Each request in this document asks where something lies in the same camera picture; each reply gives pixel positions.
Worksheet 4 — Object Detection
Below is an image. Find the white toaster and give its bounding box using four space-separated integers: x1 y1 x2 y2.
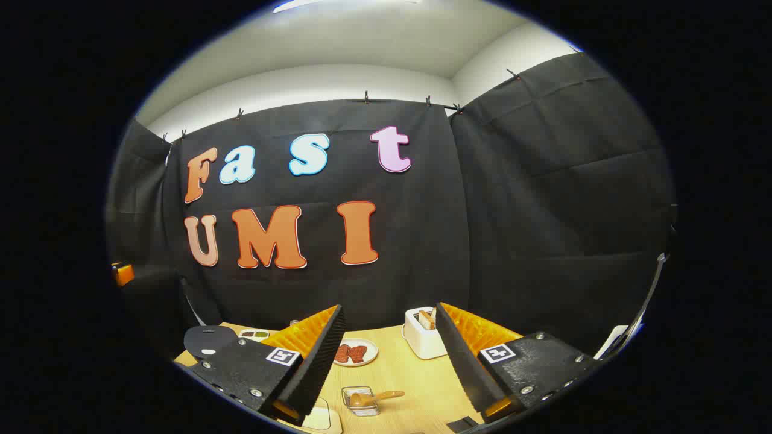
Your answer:
402 306 448 360

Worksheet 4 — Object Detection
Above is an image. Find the black backdrop cloth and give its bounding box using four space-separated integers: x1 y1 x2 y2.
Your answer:
106 51 676 362

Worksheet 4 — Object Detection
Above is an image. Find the clear chopstick holder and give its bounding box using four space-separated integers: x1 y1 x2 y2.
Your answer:
341 386 381 417

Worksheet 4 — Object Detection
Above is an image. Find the grey metal bar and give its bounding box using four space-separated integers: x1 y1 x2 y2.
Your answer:
621 253 670 353

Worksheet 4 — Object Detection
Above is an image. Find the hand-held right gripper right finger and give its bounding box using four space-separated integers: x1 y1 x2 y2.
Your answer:
434 301 605 426

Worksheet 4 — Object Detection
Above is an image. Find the ceiling light panel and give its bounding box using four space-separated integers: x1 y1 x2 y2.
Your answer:
273 0 321 14

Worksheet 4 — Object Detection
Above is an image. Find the wooden spoon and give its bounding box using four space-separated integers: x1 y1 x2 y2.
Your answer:
350 391 406 407

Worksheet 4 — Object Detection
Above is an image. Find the round white plate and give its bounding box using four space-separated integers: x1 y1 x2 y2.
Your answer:
334 338 379 367

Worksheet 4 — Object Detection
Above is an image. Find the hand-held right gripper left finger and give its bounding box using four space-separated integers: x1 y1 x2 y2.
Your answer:
178 304 348 427

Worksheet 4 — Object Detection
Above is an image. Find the dark lid rice cooker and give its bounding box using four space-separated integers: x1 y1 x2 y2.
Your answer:
183 324 240 362

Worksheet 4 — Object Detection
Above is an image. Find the row of black cloth clips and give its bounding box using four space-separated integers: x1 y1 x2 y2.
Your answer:
160 69 522 142

